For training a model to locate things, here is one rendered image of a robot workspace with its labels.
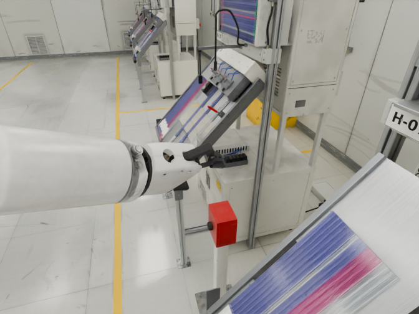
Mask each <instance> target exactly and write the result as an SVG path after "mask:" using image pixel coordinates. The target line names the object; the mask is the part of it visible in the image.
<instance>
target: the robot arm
mask: <svg viewBox="0 0 419 314"><path fill-rule="evenodd" d="M203 155H204V157H205V160H206V162H204V163H201V164H200V161H199V159H198V158H199V157H200V156H203ZM192 160H193V161H192ZM223 161H224V159H223V156H222V155H221V154H220V153H219V152H218V151H214V149H213V147H212V145H211V143H206V144H203V145H201V146H199V147H196V148H195V147H194V145H192V144H188V143H167V142H165V143H149V144H144V145H142V146H140V145H139V144H138V143H136V142H134V141H130V140H121V139H115V138H105V137H99V136H89V135H80V134H73V133H64V132H58V131H48V130H38V129H32V128H23V127H16V126H7V125H0V216H5V215H11V214H22V213H29V212H41V211H51V210H58V209H70V208H76V207H87V206H99V205H105V204H116V203H123V202H132V201H134V200H136V199H137V198H138V197H141V196H147V195H157V194H164V193H168V192H171V191H172V189H173V191H187V190H188V189H189V185H188V183H187V180H188V179H190V178H192V177H193V176H194V175H196V174H198V173H199V172H200V171H201V169H202V168H205V167H208V166H209V167H210V168H220V169H223V168H225V165H224V162H223Z"/></svg>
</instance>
